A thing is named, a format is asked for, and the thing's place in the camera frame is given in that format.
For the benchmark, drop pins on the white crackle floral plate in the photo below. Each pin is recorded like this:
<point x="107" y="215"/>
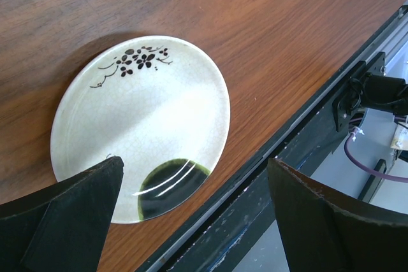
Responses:
<point x="160" y="104"/>

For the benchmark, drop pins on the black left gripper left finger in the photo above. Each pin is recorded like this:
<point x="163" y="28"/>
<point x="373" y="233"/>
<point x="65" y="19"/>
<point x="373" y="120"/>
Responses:
<point x="62" y="227"/>

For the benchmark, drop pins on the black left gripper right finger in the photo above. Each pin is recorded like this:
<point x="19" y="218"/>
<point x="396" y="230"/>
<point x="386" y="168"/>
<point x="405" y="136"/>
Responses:
<point x="323" y="229"/>

